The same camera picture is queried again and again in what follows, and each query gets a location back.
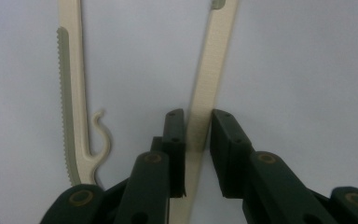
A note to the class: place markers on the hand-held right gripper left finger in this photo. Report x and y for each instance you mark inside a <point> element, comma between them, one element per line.
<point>155,180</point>

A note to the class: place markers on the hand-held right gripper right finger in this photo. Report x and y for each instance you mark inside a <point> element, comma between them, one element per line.
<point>254,180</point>

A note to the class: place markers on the beige plastic clothes hanger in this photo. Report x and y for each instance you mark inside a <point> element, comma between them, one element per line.
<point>208,77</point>

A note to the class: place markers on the white table mat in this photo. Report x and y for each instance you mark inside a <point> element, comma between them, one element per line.
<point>292,77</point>

